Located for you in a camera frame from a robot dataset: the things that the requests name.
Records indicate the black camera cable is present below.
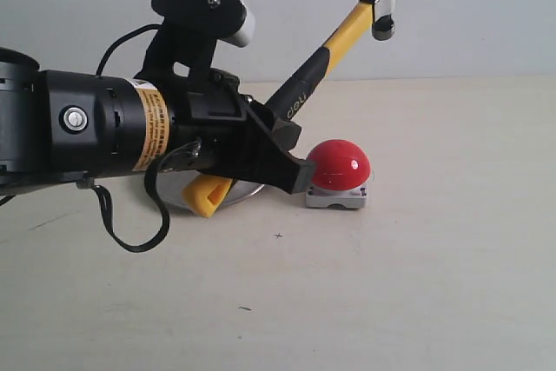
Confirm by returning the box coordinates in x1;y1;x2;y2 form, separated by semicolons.
76;25;203;254

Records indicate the round silver metal plate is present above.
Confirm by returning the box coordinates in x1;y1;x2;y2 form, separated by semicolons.
156;170;264;217

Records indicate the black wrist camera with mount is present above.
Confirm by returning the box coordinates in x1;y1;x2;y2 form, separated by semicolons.
137;0;256;82

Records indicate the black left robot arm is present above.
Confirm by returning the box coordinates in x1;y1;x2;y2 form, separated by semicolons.
1;48;315;195

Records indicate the yellow black claw hammer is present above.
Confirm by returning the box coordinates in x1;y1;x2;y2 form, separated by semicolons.
181;0;397;219

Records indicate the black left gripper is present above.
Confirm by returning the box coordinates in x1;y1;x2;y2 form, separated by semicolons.
162;69;315;195

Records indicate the red dome push button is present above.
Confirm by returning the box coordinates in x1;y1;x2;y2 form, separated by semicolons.
305;139;373;210

